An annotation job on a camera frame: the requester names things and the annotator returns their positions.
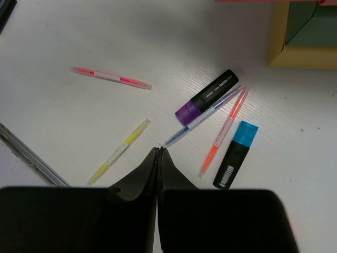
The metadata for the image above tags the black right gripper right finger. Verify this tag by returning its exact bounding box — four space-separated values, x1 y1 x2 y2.
157 148 299 252

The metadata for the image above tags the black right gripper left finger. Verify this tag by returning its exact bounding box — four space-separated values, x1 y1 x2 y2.
1 148 160 252

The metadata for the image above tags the green drawer box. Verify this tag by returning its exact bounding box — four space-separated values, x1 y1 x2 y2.
285 2 336 47

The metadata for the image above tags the thin yellow pen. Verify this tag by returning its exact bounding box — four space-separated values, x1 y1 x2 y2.
87 118 151 186

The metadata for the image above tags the thin orange pen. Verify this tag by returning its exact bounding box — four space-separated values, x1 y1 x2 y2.
198 86 250 178

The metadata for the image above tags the thin blue pen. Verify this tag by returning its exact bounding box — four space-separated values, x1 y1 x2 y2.
163 85 244 148

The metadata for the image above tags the blue cap black highlighter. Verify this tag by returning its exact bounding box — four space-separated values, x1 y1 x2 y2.
213 121 259 190

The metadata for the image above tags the purple cap black highlighter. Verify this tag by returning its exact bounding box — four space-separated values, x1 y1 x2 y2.
175 70 239 126

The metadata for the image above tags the thin pink pen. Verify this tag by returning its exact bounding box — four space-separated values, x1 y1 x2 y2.
70 66 152 90

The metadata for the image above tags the yellow drawer box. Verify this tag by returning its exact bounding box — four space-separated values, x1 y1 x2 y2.
267 2 336 70

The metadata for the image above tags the yellow cap black highlighter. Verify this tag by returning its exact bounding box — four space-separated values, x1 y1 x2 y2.
0 0 17 33

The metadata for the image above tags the aluminium table edge rail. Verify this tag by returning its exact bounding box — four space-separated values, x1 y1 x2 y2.
1 123 71 187

